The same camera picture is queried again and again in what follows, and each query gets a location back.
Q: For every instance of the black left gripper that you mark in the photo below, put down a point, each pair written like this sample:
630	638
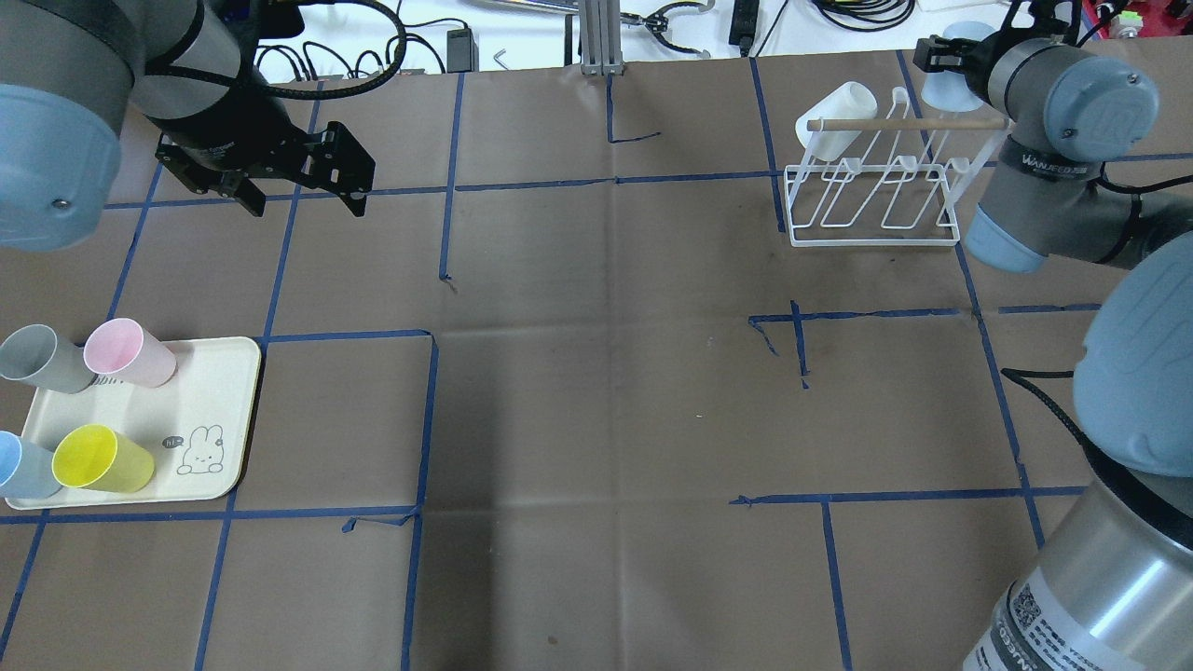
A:
240	130

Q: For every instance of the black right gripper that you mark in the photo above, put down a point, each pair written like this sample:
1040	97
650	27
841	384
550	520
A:
978	58

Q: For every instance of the light blue plastic cup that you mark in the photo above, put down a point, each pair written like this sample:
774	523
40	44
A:
948	91

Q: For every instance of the pale green plastic cup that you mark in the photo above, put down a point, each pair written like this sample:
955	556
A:
850	101

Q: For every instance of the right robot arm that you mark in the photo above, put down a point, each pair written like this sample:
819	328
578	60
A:
1110	590

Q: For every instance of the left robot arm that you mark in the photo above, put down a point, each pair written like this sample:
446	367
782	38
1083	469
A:
72	68

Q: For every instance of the pink plastic cup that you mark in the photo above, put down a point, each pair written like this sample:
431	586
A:
122	349

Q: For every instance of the grey plastic cup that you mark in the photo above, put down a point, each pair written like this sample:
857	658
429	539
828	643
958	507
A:
39	356

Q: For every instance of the yellow plastic cup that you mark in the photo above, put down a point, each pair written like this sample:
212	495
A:
98	458

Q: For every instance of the light blue cup at edge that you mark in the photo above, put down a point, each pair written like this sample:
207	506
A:
26	469

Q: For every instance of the black power adapter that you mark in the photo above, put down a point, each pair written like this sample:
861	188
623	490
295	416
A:
462	55

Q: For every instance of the cream plastic tray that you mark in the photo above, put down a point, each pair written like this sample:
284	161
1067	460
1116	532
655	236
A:
196	426

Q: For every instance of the reacher grabber tool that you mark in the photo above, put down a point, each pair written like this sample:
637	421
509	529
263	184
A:
658	26

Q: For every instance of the white wire cup rack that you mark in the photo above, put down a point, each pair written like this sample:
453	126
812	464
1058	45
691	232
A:
896	185

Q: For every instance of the aluminium frame post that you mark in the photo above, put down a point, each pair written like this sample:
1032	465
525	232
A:
601	44

